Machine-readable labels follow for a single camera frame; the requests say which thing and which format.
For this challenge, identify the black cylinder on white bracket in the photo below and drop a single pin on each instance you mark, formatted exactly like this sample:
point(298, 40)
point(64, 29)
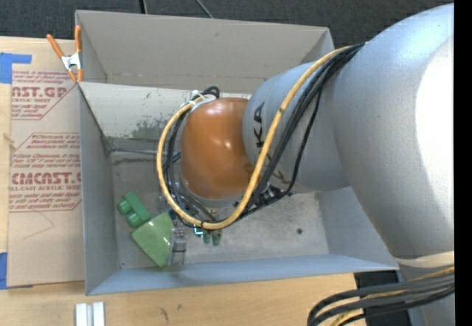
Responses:
point(268, 196)

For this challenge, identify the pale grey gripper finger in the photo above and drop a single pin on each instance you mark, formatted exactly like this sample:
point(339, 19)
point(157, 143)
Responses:
point(179, 250)

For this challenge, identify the grey metal bin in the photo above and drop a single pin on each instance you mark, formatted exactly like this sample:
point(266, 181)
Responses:
point(147, 44)

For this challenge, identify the light green wedge block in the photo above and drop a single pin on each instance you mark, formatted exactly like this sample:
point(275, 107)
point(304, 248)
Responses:
point(155, 239)

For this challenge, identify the brown cardboard board, red print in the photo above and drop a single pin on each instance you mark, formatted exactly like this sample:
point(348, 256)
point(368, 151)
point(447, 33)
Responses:
point(44, 243)

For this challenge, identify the dark green toy block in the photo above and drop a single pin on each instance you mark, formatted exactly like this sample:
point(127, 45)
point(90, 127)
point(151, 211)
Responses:
point(134, 208)

